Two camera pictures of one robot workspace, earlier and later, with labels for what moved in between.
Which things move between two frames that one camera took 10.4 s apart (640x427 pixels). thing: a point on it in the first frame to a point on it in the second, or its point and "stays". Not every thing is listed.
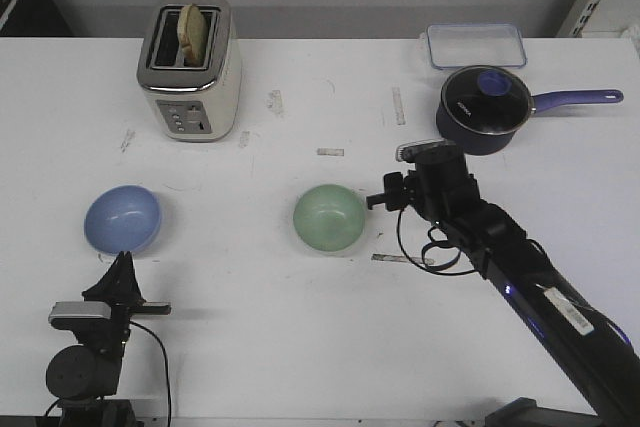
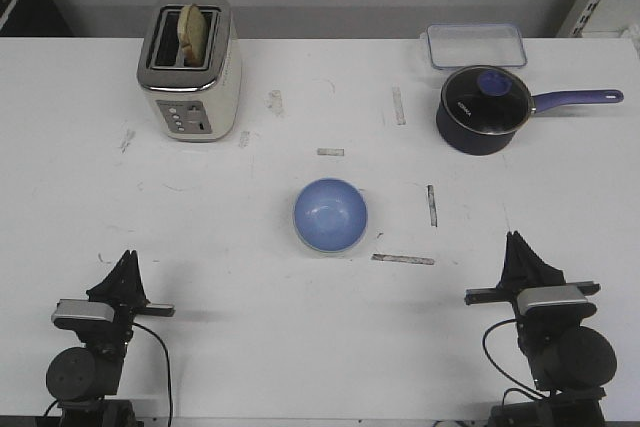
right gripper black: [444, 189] to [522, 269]
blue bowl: [122, 218] to [330, 214]
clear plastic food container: [474, 45] stays
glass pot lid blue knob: [486, 99] stays
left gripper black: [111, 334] stays
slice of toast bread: [192, 35] stays
